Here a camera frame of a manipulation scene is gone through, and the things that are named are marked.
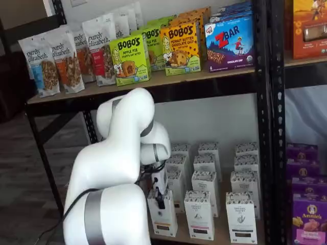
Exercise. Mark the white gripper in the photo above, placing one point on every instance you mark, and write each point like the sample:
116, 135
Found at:
161, 181

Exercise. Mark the white box yellow strip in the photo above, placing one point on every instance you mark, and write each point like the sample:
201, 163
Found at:
177, 183
178, 163
163, 222
181, 149

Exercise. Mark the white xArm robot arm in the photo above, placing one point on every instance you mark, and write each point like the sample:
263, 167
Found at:
107, 166

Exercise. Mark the white box pink strip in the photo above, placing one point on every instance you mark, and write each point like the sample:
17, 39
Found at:
205, 180
199, 217
209, 148
207, 162

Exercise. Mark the white box dark strip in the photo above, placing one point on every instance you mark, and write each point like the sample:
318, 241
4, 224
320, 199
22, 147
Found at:
240, 219
246, 162
246, 148
245, 181

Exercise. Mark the green Bobo's apple pie box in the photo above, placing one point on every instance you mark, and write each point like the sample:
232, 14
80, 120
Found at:
154, 51
127, 58
164, 21

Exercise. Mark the purple Annie's box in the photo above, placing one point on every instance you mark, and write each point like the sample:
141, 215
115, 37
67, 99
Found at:
301, 151
309, 186
310, 219
302, 169

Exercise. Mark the orange Bobo's peanut butter box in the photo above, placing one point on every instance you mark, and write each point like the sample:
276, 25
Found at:
180, 48
189, 19
196, 11

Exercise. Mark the blue purple Zbar box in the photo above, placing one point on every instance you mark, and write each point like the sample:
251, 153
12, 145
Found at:
230, 12
230, 46

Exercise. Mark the orange snack box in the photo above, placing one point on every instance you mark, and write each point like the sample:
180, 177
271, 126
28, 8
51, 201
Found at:
310, 28

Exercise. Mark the black metal shelving rack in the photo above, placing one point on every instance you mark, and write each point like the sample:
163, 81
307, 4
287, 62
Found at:
204, 86
278, 127

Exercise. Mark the red label granola bag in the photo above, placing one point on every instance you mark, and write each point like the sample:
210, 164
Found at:
101, 56

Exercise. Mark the orange label granola bag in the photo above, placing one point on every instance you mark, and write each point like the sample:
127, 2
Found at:
85, 61
69, 66

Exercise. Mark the white plastic sheet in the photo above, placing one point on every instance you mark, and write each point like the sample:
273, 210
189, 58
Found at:
306, 114

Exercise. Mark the blue label granola bag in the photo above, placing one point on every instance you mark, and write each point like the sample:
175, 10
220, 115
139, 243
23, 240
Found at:
41, 69

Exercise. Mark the white granola bag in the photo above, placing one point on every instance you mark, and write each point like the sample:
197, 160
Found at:
124, 23
137, 14

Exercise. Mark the dark furniture piece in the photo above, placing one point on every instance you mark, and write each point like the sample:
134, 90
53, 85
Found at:
15, 86

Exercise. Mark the white wall plate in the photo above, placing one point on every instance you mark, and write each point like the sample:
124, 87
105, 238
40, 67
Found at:
79, 3

